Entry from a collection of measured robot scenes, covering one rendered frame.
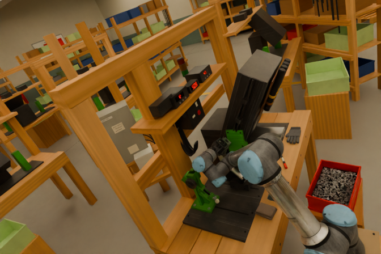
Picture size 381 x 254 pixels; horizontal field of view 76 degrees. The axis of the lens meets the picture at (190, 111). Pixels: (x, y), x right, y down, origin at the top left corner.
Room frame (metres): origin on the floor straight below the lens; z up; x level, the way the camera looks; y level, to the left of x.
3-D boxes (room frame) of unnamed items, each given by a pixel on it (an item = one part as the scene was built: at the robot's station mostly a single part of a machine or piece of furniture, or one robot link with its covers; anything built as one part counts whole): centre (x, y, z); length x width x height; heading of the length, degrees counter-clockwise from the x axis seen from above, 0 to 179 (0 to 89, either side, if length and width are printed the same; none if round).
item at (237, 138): (1.31, -0.21, 1.17); 0.13 x 0.12 x 0.20; 140
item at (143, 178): (1.65, 0.07, 1.23); 1.30 x 0.05 x 0.09; 140
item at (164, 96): (1.33, 0.14, 1.59); 0.15 x 0.07 x 0.07; 140
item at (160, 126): (1.58, -0.02, 1.52); 0.90 x 0.25 x 0.04; 140
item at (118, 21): (7.33, 0.40, 1.14); 2.45 x 0.55 x 2.28; 144
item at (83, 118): (1.60, 0.01, 1.36); 1.49 x 0.09 x 0.97; 140
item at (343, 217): (0.64, -0.40, 1.09); 0.13 x 0.12 x 0.14; 123
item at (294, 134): (1.51, -0.66, 0.91); 0.20 x 0.11 x 0.03; 143
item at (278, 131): (1.40, -0.34, 1.11); 0.39 x 0.16 x 0.03; 50
